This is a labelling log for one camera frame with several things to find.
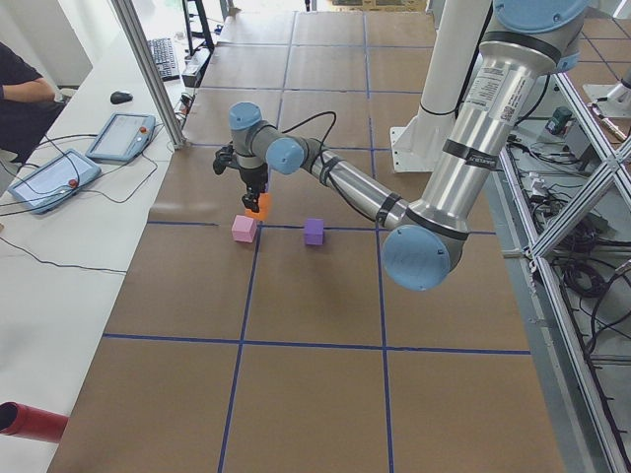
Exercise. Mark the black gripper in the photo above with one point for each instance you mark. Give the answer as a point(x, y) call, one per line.
point(254, 176)

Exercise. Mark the orange foam cube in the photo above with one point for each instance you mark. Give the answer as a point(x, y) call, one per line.
point(264, 205)

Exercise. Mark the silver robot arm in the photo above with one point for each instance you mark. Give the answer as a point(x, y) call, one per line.
point(523, 41)

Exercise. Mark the pink foam cube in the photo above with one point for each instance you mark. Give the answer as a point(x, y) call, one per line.
point(244, 229)

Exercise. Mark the purple foam cube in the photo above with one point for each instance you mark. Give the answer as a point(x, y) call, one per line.
point(313, 231)

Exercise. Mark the far blue teach pendant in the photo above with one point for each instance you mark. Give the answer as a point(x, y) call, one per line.
point(124, 137)

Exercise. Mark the blue teach pendant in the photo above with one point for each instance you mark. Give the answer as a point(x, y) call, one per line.
point(124, 137)
point(49, 186)

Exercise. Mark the black computer mouse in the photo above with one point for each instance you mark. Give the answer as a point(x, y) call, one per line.
point(120, 97)

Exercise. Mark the black keyboard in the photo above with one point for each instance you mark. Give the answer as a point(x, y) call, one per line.
point(163, 54)

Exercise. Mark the near blue teach pendant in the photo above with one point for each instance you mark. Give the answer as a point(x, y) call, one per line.
point(49, 186)

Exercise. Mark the seated person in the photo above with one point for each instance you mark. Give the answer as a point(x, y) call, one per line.
point(28, 105)

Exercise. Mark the red cylinder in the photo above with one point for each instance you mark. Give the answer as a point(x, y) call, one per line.
point(28, 422)

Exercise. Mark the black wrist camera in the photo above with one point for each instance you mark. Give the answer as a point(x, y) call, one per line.
point(225, 158)

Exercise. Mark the aluminium frame post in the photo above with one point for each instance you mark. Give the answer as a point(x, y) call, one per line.
point(131, 25)

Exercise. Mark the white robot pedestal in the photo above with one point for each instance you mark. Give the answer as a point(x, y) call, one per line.
point(417, 146)

